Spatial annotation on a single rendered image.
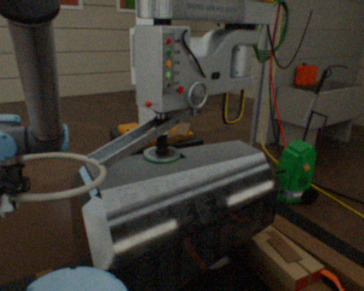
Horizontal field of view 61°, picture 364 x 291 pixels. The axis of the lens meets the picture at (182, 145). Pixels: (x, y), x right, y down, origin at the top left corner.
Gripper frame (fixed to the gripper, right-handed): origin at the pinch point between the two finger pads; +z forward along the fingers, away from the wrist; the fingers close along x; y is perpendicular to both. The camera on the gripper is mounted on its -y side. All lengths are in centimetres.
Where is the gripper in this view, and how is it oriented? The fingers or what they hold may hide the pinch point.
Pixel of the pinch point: (9, 210)
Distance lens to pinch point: 134.0
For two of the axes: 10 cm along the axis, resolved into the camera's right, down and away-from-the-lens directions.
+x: 2.6, -2.8, 9.2
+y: 9.6, 1.8, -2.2
